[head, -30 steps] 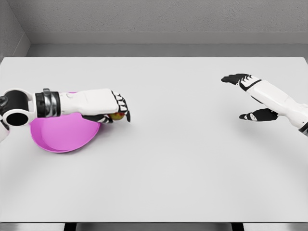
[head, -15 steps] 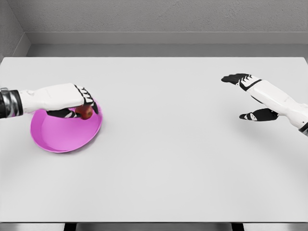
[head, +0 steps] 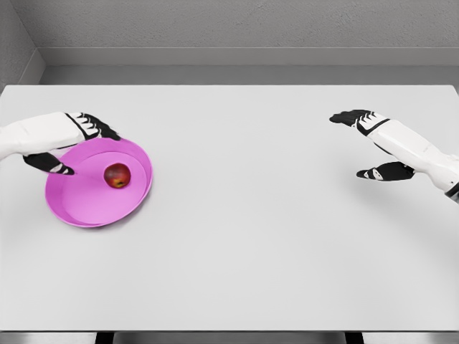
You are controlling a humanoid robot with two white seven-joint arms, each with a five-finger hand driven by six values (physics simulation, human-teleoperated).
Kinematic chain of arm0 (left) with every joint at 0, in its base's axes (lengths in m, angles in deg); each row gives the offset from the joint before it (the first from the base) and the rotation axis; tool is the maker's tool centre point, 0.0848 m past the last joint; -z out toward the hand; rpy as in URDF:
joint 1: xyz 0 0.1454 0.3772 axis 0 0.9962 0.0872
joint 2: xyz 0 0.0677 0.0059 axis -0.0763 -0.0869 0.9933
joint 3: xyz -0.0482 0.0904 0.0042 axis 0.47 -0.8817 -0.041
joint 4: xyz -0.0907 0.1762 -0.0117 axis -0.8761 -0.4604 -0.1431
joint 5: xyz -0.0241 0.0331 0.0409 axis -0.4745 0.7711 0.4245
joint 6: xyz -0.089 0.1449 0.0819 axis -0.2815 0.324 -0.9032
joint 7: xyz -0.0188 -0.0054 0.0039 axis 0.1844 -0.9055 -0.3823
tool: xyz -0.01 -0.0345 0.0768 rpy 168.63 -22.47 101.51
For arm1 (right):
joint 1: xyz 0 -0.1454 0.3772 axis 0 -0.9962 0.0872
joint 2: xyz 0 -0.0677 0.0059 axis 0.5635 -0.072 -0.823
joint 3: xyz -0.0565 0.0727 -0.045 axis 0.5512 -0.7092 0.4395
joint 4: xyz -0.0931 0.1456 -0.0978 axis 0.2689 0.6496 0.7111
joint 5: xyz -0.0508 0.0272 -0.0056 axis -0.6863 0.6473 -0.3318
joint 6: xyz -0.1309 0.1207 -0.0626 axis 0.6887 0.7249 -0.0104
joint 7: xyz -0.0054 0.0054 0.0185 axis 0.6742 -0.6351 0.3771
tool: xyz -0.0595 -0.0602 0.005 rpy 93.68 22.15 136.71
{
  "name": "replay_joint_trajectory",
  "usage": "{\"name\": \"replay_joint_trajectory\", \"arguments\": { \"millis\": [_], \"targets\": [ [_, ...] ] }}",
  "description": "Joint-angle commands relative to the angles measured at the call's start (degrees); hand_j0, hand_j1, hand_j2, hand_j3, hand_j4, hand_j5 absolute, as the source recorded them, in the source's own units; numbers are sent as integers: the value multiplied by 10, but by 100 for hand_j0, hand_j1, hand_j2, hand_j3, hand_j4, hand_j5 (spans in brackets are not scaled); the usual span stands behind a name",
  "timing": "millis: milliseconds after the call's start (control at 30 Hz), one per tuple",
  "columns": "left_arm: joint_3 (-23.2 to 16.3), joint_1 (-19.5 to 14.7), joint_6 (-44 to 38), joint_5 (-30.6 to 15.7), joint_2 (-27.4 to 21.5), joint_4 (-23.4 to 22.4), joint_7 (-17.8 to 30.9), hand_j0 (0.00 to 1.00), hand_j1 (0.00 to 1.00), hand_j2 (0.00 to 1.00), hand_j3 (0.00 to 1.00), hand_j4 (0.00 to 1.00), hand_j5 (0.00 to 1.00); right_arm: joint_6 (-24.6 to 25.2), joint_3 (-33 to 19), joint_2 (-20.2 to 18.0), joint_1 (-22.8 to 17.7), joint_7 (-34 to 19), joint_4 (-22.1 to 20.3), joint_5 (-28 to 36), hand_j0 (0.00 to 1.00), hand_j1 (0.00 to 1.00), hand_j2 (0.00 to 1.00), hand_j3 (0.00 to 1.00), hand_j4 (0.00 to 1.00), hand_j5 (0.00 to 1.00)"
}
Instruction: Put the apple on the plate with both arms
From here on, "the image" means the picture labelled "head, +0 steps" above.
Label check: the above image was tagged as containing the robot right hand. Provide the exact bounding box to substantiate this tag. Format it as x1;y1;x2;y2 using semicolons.
328;109;437;181

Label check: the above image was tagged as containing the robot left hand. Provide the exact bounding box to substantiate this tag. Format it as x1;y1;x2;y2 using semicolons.
16;111;122;176

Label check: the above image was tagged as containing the red apple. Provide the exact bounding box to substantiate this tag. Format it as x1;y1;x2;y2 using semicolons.
103;163;131;189

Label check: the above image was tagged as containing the pink round plate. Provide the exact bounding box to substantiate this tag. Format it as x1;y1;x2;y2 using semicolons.
44;138;155;229

